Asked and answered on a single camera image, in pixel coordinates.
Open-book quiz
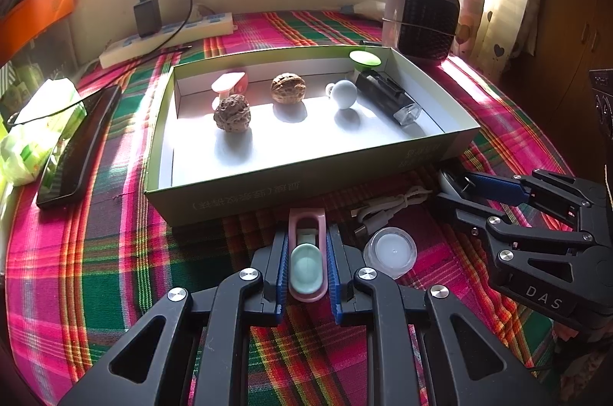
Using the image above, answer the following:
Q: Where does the clear round lidded jar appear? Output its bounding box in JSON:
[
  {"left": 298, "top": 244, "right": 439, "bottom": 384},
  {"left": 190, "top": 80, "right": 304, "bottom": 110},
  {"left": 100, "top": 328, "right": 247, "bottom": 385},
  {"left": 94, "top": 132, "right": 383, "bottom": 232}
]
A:
[{"left": 362, "top": 226, "right": 418, "bottom": 279}]

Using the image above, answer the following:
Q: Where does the white usb cable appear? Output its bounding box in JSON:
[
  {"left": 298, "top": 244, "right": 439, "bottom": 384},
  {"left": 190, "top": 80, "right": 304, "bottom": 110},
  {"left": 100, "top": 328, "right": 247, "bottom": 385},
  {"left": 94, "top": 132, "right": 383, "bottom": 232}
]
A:
[{"left": 349, "top": 185, "right": 433, "bottom": 239}]

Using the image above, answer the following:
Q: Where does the pink case with teal insert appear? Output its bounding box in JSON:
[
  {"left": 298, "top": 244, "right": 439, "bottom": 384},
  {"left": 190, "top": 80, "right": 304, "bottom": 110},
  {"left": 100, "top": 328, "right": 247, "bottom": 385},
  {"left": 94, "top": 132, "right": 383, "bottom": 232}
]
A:
[{"left": 288, "top": 208, "right": 328, "bottom": 303}]

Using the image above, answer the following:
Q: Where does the black device with green cap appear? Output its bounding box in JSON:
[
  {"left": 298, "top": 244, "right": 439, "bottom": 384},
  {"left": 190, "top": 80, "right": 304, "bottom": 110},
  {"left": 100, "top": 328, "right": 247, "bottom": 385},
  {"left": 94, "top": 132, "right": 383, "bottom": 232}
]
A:
[{"left": 349, "top": 50, "right": 422, "bottom": 128}]

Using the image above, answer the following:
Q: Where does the brown walnut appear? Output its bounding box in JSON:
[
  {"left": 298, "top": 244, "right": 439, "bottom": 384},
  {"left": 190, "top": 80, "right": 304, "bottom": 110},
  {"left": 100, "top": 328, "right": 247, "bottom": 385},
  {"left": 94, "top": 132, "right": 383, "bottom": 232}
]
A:
[
  {"left": 270, "top": 73, "right": 307, "bottom": 105},
  {"left": 213, "top": 94, "right": 251, "bottom": 133}
]

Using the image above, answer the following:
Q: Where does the pink oblong case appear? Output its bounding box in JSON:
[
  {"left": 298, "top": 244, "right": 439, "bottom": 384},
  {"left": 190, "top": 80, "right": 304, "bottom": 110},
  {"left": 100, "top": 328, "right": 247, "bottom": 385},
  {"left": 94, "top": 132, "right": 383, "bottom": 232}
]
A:
[{"left": 211, "top": 72, "right": 248, "bottom": 110}]

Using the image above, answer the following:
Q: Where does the white round black-faced gadget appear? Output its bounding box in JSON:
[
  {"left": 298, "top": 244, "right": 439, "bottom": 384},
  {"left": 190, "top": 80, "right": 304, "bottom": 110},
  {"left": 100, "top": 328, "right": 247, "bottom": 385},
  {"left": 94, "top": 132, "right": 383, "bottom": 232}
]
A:
[{"left": 438, "top": 170, "right": 464, "bottom": 198}]

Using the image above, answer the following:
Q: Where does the plaid tablecloth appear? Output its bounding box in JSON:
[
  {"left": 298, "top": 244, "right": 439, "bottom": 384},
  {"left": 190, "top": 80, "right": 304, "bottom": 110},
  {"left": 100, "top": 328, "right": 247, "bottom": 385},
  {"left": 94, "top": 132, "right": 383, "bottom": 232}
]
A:
[{"left": 4, "top": 10, "right": 572, "bottom": 405}]

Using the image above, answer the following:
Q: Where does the white cardboard box tray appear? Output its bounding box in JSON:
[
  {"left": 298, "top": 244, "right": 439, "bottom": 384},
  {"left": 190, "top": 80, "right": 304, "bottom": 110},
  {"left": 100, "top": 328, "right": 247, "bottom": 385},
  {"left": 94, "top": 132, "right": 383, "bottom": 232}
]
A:
[{"left": 144, "top": 46, "right": 480, "bottom": 226}]

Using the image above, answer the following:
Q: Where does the small grey black heater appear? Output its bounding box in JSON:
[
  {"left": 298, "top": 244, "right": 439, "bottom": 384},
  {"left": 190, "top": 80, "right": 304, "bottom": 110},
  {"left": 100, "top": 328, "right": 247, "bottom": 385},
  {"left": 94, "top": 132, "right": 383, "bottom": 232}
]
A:
[{"left": 381, "top": 0, "right": 460, "bottom": 63}]

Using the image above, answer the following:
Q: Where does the black smartphone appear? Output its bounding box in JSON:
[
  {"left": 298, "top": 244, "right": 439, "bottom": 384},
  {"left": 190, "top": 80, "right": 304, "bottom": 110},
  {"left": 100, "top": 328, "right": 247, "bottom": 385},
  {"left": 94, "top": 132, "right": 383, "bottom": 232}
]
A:
[{"left": 36, "top": 85, "right": 121, "bottom": 210}]

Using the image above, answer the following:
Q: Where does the white green tissue pack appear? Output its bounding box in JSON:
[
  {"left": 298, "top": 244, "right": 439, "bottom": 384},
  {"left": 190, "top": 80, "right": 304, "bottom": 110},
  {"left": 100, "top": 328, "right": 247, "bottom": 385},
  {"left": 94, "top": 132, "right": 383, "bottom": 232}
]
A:
[{"left": 1, "top": 79, "right": 86, "bottom": 186}]

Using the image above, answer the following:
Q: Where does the white power strip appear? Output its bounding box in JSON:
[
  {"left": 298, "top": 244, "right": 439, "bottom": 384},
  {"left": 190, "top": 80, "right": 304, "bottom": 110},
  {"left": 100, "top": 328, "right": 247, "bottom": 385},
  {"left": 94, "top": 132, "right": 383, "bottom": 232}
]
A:
[{"left": 99, "top": 13, "right": 235, "bottom": 69}]

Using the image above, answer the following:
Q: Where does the black charger adapter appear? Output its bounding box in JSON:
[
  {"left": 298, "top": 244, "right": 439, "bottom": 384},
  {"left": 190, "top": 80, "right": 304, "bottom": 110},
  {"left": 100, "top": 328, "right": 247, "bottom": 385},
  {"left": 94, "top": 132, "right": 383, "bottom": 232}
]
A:
[{"left": 133, "top": 0, "right": 162, "bottom": 38}]

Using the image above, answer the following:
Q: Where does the orange box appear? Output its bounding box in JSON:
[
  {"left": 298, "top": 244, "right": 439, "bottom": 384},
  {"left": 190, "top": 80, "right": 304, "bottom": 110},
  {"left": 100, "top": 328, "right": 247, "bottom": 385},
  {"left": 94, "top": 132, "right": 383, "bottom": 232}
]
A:
[{"left": 0, "top": 0, "right": 75, "bottom": 64}]

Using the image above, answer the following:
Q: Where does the black camera box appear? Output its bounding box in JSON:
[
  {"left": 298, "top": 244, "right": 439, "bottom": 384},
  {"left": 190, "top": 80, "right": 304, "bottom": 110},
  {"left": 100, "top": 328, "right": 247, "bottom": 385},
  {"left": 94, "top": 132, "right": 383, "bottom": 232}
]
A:
[{"left": 589, "top": 69, "right": 613, "bottom": 139}]

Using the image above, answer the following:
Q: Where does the black charging cable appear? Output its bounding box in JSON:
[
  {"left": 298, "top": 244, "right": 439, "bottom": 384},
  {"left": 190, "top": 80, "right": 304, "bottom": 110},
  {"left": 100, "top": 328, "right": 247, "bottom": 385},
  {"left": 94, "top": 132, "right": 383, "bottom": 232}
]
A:
[{"left": 6, "top": 0, "right": 195, "bottom": 128}]

